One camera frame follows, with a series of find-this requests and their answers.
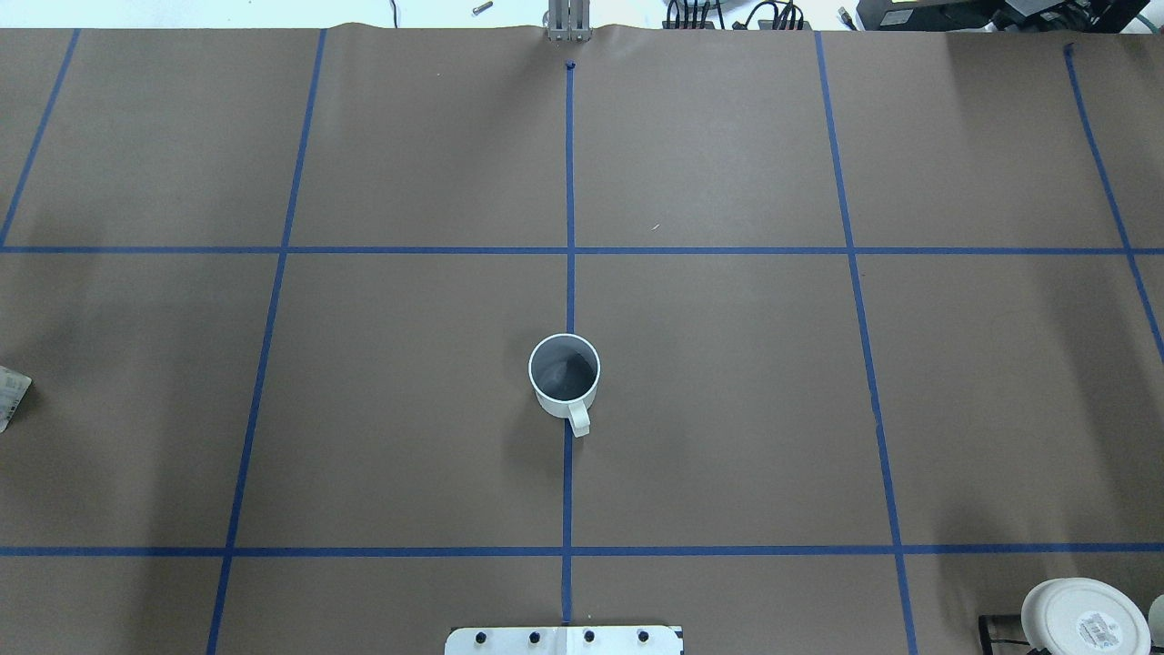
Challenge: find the black wire mug rack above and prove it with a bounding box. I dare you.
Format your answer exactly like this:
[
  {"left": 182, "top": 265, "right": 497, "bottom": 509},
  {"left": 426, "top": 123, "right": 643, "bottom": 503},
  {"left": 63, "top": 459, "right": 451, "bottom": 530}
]
[{"left": 977, "top": 614, "right": 1048, "bottom": 655}]

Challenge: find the white mug grey inside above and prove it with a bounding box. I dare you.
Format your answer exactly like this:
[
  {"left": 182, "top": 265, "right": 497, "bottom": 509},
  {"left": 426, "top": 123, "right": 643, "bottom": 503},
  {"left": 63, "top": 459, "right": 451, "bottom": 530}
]
[{"left": 527, "top": 333, "right": 602, "bottom": 437}]

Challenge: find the aluminium frame post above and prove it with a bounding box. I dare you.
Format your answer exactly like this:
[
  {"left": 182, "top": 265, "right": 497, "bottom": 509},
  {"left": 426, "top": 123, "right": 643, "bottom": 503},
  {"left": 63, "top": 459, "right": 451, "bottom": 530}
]
[{"left": 544, "top": 0, "right": 592, "bottom": 43}]

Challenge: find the milk carton green cap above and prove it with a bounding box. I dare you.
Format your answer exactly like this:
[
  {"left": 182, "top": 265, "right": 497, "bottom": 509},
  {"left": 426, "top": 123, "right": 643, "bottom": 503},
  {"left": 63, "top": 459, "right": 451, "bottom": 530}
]
[{"left": 0, "top": 368, "right": 33, "bottom": 434}]

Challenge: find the white mug upper on rack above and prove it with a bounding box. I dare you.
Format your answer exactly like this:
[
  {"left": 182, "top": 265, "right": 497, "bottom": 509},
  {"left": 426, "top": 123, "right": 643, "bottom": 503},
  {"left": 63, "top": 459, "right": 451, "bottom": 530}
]
[{"left": 1147, "top": 595, "right": 1164, "bottom": 650}]

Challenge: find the white pillar with base plate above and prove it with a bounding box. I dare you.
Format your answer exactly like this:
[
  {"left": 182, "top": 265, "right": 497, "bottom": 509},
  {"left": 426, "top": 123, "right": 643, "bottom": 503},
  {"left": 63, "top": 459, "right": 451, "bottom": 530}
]
[{"left": 443, "top": 625, "right": 686, "bottom": 654}]

